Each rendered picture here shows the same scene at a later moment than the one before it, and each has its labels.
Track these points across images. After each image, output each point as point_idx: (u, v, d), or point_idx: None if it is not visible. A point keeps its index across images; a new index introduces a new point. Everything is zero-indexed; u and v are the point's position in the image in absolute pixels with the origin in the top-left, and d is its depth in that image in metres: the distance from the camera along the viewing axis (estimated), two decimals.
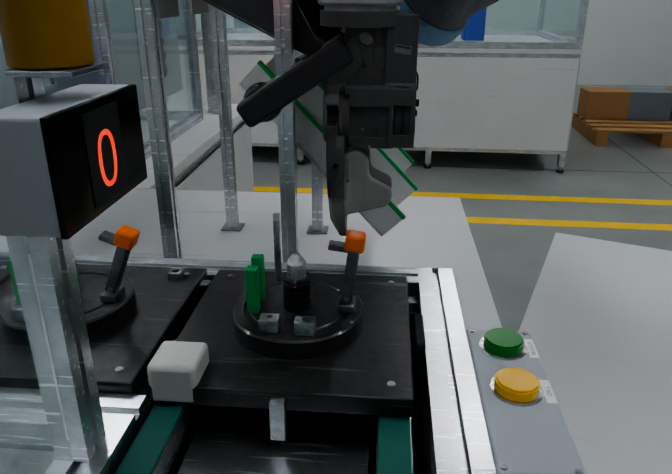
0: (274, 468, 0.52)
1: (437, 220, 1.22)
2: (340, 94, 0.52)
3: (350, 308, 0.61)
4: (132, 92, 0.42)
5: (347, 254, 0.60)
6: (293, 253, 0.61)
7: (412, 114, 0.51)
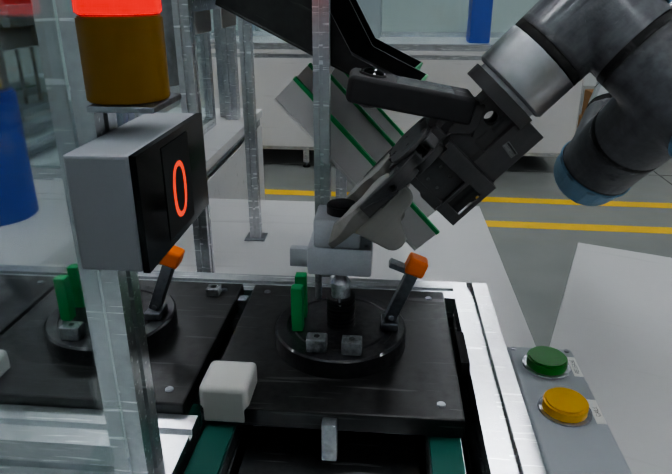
0: None
1: (459, 230, 1.22)
2: (438, 140, 0.53)
3: (394, 326, 0.62)
4: (198, 121, 0.42)
5: (405, 276, 0.60)
6: None
7: (475, 202, 0.54)
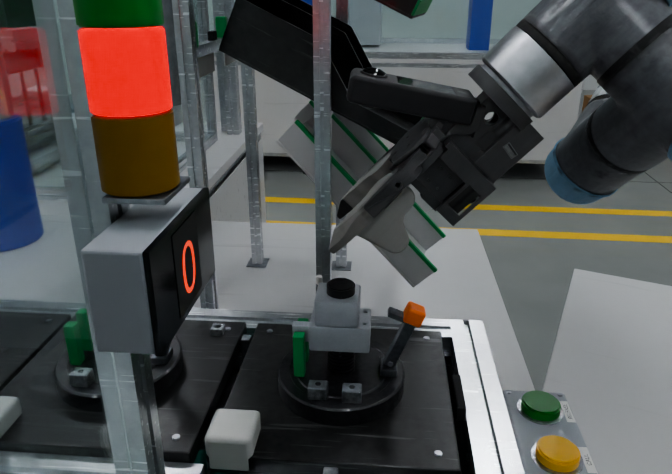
0: None
1: (457, 255, 1.24)
2: (439, 141, 0.53)
3: (393, 372, 0.64)
4: (205, 196, 0.45)
5: (404, 324, 0.62)
6: None
7: (476, 203, 0.54)
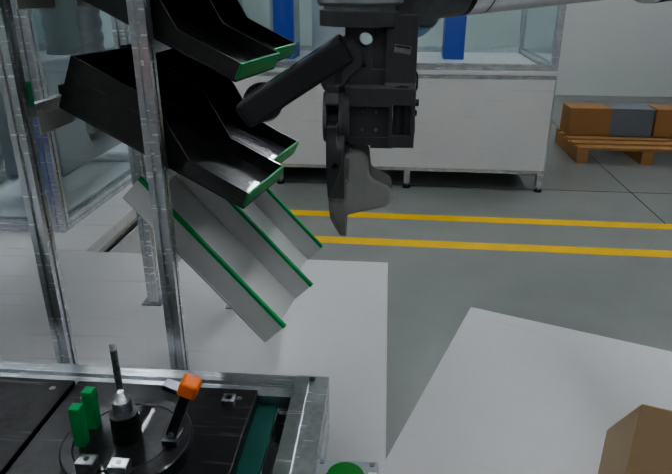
0: None
1: (358, 292, 1.24)
2: (340, 94, 0.52)
3: None
4: None
5: None
6: None
7: (412, 114, 0.51)
